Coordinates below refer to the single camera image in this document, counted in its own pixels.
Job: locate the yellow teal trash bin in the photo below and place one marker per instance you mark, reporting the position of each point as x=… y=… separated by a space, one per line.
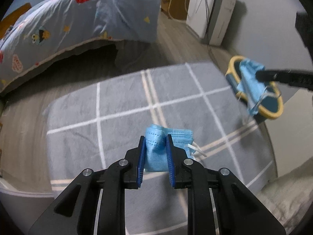
x=270 y=107

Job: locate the dark grey bed sheet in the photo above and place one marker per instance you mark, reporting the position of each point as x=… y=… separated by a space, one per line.
x=129 y=52

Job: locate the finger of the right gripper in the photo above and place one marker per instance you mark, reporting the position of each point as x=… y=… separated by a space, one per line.
x=294 y=78

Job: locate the wooden bed frame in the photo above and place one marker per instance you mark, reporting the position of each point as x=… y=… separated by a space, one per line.
x=12 y=18

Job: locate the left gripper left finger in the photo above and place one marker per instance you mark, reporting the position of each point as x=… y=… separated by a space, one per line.
x=94 y=202

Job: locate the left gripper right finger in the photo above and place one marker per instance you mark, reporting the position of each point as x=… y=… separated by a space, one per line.
x=218 y=202

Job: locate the grey plaid blanket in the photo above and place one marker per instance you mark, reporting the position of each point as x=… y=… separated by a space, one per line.
x=95 y=126

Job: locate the blue cartoon duvet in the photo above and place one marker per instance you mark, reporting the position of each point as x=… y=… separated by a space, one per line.
x=54 y=27

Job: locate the blue face mask with loops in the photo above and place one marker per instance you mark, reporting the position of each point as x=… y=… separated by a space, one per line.
x=155 y=139

